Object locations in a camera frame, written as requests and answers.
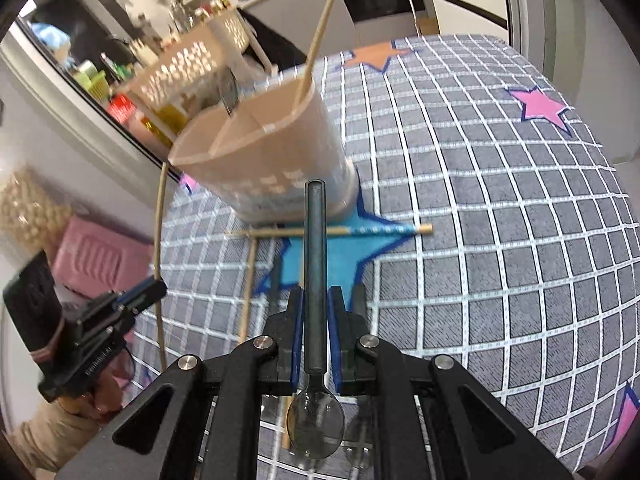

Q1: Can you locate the beige flower-cutout storage rack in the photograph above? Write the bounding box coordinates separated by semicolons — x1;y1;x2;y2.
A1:
119;8;276;110

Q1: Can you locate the wooden chopstick on table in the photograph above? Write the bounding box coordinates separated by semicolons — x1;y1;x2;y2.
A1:
239;237;258;344

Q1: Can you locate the blue-tipped wooden chopstick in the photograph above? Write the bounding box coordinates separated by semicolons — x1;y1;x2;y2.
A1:
228;223;434;238

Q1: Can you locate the dark translucent plastic spoon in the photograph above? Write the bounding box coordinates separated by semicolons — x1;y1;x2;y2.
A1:
217;67;240;116

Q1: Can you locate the beige plastic utensil holder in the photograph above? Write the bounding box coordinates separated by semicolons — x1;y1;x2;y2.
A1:
168;78;359;224

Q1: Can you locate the red plastic basket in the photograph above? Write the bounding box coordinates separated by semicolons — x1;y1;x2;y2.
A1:
106;94;140;126

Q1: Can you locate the pink plastic stool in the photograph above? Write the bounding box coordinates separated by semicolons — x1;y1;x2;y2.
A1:
52;216;153;298

